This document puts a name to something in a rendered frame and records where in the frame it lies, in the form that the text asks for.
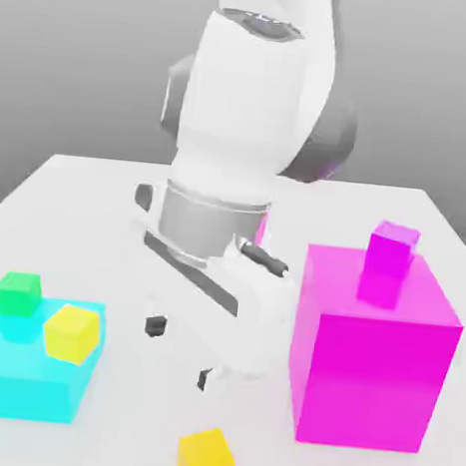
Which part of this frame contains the small purple cube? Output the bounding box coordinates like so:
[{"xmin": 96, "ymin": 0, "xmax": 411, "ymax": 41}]
[{"xmin": 361, "ymin": 218, "xmax": 423, "ymax": 281}]

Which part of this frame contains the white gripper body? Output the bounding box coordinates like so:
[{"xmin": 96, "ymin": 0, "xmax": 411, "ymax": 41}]
[{"xmin": 118, "ymin": 214, "xmax": 303, "ymax": 383}]

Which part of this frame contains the large cyan box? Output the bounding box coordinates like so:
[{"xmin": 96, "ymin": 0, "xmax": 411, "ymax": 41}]
[{"xmin": 0, "ymin": 291, "xmax": 110, "ymax": 428}]

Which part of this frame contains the large magenta box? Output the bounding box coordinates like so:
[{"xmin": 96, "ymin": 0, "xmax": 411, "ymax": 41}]
[{"xmin": 279, "ymin": 241, "xmax": 466, "ymax": 459}]

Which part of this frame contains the small golden yellow cube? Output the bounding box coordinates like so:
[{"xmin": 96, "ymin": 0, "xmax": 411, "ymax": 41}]
[{"xmin": 175, "ymin": 423, "xmax": 240, "ymax": 466}]

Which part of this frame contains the small pale yellow cube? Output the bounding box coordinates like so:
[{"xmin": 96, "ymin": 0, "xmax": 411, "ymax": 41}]
[{"xmin": 39, "ymin": 301, "xmax": 104, "ymax": 368}]

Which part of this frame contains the small green cube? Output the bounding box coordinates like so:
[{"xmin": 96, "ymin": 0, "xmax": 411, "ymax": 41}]
[{"xmin": 0, "ymin": 268, "xmax": 47, "ymax": 321}]

